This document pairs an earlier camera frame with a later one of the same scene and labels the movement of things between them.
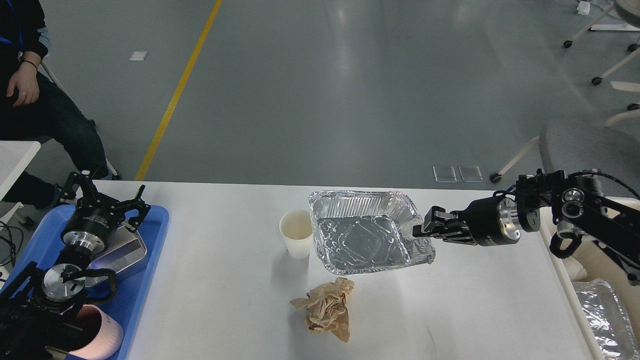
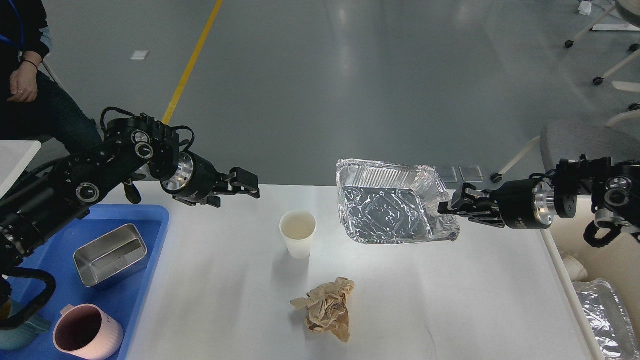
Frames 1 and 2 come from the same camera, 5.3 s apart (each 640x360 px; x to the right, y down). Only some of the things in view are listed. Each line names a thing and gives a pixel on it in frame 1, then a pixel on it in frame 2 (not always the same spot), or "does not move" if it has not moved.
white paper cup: [296, 228] does not move
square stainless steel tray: [124, 247] does not move
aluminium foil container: [355, 231] to [385, 202]
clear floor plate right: [470, 173] does not move
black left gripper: [90, 226] to [195, 179]
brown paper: [326, 308] does not move
